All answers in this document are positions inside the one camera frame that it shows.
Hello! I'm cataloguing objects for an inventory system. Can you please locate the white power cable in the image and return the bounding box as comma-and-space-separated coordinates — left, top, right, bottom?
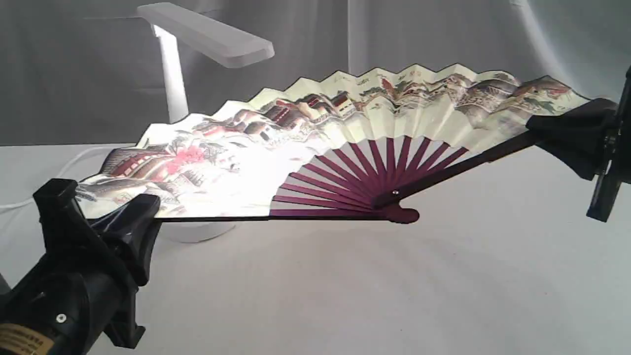
0, 144, 139, 212

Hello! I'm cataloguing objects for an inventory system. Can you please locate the white desk lamp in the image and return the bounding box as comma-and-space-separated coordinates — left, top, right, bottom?
137, 2, 276, 244

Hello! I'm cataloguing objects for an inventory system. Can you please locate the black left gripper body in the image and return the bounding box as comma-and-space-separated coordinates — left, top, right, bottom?
1, 179, 145, 355

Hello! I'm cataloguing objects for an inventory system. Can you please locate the painted folding paper fan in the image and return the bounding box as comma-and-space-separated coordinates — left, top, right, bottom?
76, 64, 590, 221

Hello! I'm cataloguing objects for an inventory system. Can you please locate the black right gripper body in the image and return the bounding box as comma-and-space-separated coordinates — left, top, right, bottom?
587, 69, 631, 222

